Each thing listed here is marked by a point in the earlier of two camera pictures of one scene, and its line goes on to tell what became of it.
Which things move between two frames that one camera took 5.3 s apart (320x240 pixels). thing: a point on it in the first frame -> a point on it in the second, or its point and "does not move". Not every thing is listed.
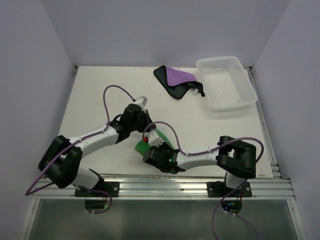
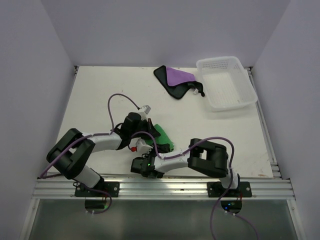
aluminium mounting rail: x=171 y=189 does not move
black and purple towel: x=178 y=81 does not move
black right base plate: x=219 y=189 does not move
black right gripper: x=157 y=148 -> x=147 y=155
